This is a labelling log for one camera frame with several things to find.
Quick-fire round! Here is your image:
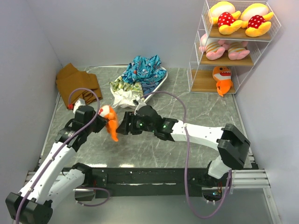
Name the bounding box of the white plastic laundry basket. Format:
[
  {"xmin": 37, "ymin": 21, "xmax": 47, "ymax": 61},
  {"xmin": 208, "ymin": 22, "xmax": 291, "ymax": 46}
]
[{"xmin": 109, "ymin": 66, "xmax": 169, "ymax": 110}]

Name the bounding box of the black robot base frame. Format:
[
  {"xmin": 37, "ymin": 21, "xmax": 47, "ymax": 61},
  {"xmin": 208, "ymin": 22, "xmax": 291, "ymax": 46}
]
[{"xmin": 23, "ymin": 167, "xmax": 269, "ymax": 199}]

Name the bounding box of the orange whale plush toy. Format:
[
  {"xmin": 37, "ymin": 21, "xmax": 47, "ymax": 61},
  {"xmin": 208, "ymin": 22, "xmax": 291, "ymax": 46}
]
[{"xmin": 98, "ymin": 105, "xmax": 119, "ymax": 142}]

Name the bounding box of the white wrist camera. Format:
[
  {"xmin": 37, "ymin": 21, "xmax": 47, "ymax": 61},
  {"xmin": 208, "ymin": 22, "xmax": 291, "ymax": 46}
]
[
  {"xmin": 133, "ymin": 97, "xmax": 147, "ymax": 113},
  {"xmin": 67, "ymin": 98, "xmax": 85, "ymax": 114}
]

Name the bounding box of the blue patterned cloth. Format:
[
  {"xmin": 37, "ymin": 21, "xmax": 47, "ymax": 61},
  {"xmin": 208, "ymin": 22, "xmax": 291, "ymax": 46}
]
[{"xmin": 122, "ymin": 55, "xmax": 166, "ymax": 89}]

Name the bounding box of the pink pig plush striped shirt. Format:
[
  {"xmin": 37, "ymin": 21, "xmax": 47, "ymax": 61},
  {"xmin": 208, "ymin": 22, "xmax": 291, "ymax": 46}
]
[{"xmin": 199, "ymin": 34, "xmax": 226, "ymax": 60}]

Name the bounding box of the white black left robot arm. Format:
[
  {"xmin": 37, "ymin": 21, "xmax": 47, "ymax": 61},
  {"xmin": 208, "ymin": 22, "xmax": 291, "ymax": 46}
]
[{"xmin": 5, "ymin": 105, "xmax": 108, "ymax": 224}]

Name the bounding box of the white wire wooden shelf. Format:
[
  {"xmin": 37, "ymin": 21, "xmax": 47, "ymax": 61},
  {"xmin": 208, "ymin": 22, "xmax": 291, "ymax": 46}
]
[{"xmin": 187, "ymin": 0, "xmax": 281, "ymax": 96}]

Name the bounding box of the brown folded cloth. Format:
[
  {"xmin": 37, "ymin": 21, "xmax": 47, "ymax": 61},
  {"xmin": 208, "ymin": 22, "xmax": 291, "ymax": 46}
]
[{"xmin": 56, "ymin": 63, "xmax": 103, "ymax": 106}]

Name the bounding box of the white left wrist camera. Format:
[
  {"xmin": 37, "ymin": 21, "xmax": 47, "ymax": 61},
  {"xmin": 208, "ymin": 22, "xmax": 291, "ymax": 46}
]
[{"xmin": 67, "ymin": 98, "xmax": 85, "ymax": 114}]

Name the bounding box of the yellow plush red dotted dress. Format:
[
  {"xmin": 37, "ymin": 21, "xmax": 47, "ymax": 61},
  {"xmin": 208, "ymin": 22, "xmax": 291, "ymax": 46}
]
[{"xmin": 240, "ymin": 3, "xmax": 274, "ymax": 37}]

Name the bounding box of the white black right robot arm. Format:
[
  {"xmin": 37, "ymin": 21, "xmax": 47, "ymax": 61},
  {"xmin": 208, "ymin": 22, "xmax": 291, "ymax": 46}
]
[{"xmin": 116, "ymin": 105, "xmax": 250, "ymax": 188}]

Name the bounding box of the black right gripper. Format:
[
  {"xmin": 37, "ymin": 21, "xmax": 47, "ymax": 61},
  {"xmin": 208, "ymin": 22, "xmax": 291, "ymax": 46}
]
[{"xmin": 115, "ymin": 112, "xmax": 156, "ymax": 135}]

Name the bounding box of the orange fox plush toy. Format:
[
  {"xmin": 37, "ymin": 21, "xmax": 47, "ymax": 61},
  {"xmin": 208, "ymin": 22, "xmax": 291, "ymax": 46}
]
[{"xmin": 212, "ymin": 66, "xmax": 234, "ymax": 97}]

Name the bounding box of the green white patterned cloth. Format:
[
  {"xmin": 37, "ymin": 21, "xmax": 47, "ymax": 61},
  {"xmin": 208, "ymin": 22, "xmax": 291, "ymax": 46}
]
[{"xmin": 109, "ymin": 76, "xmax": 143, "ymax": 108}]

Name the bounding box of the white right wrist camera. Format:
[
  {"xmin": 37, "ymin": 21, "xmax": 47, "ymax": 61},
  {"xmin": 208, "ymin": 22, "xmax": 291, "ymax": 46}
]
[{"xmin": 133, "ymin": 97, "xmax": 147, "ymax": 113}]

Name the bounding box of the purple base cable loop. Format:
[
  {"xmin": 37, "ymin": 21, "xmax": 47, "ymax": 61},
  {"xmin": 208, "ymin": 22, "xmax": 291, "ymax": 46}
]
[{"xmin": 75, "ymin": 188, "xmax": 111, "ymax": 208}]

